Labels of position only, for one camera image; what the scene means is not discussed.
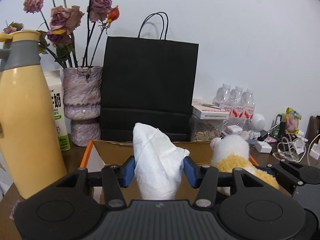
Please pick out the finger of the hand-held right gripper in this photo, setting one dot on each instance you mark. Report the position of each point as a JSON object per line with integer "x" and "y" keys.
{"x": 285, "y": 172}

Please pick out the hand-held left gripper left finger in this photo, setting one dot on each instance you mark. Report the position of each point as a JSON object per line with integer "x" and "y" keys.
{"x": 128, "y": 172}

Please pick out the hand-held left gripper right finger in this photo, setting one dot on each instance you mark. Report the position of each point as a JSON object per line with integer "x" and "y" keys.
{"x": 189, "y": 173}

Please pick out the cardboard box with orange edge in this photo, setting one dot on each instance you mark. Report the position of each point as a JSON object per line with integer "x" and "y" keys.
{"x": 115, "y": 152}

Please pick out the white cloth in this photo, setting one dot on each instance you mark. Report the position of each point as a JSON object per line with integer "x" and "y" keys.
{"x": 155, "y": 160}

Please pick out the white and yellow plush toy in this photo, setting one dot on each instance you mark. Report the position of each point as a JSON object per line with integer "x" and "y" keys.
{"x": 232, "y": 150}

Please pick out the white charger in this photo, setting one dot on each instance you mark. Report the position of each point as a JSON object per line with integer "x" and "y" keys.
{"x": 263, "y": 147}

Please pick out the white power adapter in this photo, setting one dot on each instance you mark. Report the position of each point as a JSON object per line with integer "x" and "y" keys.
{"x": 315, "y": 153}

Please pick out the pink patterned pouch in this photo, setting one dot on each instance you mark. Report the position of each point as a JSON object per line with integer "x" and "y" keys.
{"x": 271, "y": 138}

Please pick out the black power adapter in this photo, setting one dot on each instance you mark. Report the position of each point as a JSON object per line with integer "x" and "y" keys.
{"x": 264, "y": 135}

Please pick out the clear seed container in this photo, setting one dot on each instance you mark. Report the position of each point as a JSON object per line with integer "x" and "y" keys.
{"x": 202, "y": 131}

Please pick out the small green bottle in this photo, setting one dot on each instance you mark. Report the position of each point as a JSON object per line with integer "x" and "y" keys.
{"x": 278, "y": 127}

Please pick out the yellow snack packet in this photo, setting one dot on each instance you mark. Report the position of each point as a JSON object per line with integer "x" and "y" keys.
{"x": 292, "y": 120}

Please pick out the dark brown object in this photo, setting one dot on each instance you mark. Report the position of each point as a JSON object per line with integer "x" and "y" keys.
{"x": 315, "y": 127}

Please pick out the white robot speaker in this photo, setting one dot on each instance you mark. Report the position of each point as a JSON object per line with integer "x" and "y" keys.
{"x": 257, "y": 122}

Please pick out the white earbuds case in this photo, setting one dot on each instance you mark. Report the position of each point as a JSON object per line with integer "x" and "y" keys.
{"x": 233, "y": 130}

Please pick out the white flat box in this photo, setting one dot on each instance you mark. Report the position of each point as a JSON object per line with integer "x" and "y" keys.
{"x": 210, "y": 111}

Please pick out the white milk carton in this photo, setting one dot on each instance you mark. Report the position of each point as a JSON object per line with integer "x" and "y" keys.
{"x": 58, "y": 120}

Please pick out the purple ceramic vase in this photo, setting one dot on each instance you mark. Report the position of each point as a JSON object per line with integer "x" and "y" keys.
{"x": 81, "y": 97}

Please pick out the black paper bag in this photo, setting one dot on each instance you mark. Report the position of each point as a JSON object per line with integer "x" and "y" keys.
{"x": 150, "y": 80}

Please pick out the yellow thermos jug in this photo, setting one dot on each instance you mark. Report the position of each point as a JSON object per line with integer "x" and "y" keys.
{"x": 25, "y": 105}

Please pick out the dried rose bouquet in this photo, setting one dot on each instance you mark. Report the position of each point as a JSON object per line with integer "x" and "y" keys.
{"x": 66, "y": 17}

